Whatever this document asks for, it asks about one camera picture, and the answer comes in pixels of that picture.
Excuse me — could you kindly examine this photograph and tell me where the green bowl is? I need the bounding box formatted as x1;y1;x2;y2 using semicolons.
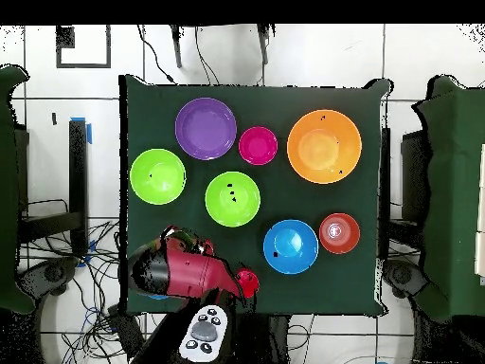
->
204;171;261;228
129;148;188;207

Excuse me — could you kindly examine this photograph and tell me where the small light blue bowl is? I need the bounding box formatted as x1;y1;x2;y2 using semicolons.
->
136;290;171;301

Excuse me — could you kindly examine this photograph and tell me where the red cup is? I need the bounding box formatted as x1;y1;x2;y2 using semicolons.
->
235;267;261;300

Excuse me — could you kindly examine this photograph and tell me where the black power strip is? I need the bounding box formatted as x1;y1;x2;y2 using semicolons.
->
107;304;148;359

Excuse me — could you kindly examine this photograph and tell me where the purple bowl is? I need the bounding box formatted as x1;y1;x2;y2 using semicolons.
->
174;97;238;161

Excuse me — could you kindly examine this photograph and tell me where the small pink-red bowl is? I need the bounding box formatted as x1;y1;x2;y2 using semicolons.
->
238;125;279;167

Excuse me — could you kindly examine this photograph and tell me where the green cloth side table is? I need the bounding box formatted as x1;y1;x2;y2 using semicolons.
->
410;74;485;323
0;64;37;316

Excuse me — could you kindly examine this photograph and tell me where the small orange bowl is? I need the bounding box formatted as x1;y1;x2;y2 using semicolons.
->
318;212;362;255

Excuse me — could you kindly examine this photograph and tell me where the dark green table cloth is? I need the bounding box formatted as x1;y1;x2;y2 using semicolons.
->
118;73;391;318

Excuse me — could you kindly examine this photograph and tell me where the large yellow-orange bowl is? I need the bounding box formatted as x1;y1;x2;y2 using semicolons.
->
286;108;364;186

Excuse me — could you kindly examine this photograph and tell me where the black stand leg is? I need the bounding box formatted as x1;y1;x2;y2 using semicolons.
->
256;24;276;65
169;24;184;69

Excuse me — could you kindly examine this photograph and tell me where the black metal beam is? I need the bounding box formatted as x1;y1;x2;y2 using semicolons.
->
379;126;392;263

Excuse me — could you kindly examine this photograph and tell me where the tangle of cables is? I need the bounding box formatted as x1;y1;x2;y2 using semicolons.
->
22;198;128;364

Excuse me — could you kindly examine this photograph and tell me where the black metal frame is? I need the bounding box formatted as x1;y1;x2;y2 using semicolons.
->
17;118;90;260

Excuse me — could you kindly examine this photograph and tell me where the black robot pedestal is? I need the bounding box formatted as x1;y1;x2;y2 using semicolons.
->
234;313;294;364

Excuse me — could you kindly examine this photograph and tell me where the black square frame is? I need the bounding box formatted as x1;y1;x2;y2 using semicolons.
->
55;24;112;70

